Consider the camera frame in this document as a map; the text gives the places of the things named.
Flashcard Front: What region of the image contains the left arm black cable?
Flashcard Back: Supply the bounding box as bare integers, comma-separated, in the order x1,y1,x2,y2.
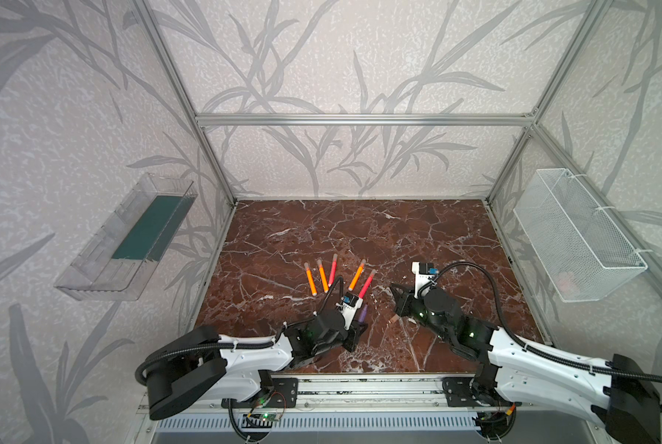
134,275,347,388

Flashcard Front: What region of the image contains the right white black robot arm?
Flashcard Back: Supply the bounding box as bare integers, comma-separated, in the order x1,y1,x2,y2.
390,284,661,443

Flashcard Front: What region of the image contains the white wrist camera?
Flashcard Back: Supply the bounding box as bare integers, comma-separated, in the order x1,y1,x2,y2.
340,292,362,330
412,262,439,299

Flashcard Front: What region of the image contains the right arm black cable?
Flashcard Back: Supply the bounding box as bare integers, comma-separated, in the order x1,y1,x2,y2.
430,259,662,414

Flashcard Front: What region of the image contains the small green circuit board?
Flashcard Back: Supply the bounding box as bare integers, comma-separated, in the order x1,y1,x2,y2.
243,412,284,429

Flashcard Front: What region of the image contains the purple highlighter pen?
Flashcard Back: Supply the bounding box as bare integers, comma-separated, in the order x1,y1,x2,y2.
358,305,369,324

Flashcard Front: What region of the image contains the pink highlighter pair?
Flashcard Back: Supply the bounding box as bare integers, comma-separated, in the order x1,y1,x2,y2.
328,253,338,288

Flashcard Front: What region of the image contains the aluminium frame crossbar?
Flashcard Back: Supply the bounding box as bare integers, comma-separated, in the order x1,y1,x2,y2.
195,113,533,128

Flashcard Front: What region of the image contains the orange highlighter pair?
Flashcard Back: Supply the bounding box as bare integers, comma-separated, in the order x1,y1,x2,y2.
316,258,329,293

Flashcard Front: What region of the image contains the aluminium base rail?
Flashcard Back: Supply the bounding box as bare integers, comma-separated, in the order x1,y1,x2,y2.
187,370,610,417

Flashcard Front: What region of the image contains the clear plastic wall tray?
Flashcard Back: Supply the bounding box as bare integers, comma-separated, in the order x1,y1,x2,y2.
55,173,198,302

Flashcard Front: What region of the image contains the white wire mesh basket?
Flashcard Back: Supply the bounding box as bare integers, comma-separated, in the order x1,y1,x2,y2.
513,168,648,303

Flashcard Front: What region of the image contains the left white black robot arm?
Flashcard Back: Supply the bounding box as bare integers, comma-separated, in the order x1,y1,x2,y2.
135,309,368,421

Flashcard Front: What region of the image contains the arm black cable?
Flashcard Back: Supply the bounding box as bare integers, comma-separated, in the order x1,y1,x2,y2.
430,259,662,414
134,275,347,388

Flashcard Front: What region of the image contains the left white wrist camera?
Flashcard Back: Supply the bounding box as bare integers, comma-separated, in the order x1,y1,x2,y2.
340,292,362,330

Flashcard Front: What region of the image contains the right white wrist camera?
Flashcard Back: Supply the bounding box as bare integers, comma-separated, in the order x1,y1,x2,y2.
412,262,439,299

